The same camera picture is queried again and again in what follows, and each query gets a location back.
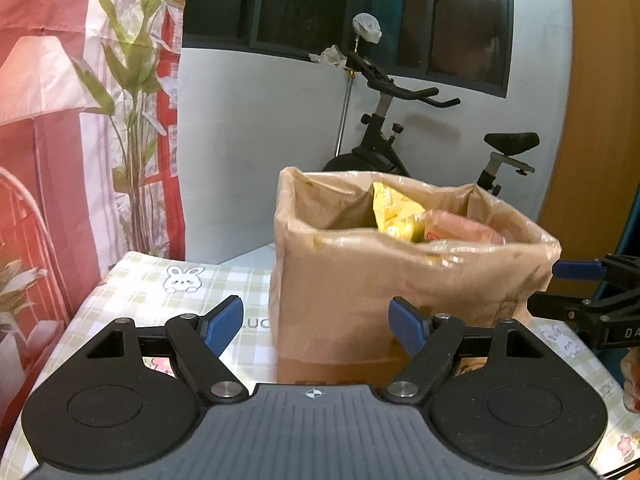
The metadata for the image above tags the person's right hand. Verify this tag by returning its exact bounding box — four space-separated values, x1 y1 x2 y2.
621 351 640 411

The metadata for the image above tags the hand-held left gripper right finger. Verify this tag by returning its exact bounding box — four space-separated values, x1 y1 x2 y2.
381 297 543 405

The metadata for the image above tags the crumpled white rag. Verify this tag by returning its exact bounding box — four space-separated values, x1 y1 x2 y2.
309 45 347 69

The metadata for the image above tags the dark window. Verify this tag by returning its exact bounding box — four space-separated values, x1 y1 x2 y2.
182 0 516 99

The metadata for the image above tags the metal pole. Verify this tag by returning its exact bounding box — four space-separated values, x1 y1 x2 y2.
334 67 354 158

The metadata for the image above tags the white plastic bag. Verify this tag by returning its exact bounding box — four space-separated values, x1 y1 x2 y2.
352 12 384 44

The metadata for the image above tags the wooden door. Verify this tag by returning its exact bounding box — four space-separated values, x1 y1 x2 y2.
537 0 640 271

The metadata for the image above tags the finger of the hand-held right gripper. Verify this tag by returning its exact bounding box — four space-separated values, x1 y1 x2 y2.
552 254 640 295
527 292 593 322

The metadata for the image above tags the green checkered tablecloth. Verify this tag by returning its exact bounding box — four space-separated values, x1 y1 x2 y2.
25 251 640 480

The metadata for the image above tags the black exercise bike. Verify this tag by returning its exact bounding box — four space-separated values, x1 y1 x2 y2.
320 50 541 197

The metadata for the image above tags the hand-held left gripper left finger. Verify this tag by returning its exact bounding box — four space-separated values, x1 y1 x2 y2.
85 296 249 406

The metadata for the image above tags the cardboard box with plastic liner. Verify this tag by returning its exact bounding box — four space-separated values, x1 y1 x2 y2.
268 166 562 386

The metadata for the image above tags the yellow snack packet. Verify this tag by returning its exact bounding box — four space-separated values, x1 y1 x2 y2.
372 181 436 244

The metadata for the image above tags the pink snack packet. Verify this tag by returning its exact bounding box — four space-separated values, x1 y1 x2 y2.
424 209 506 246

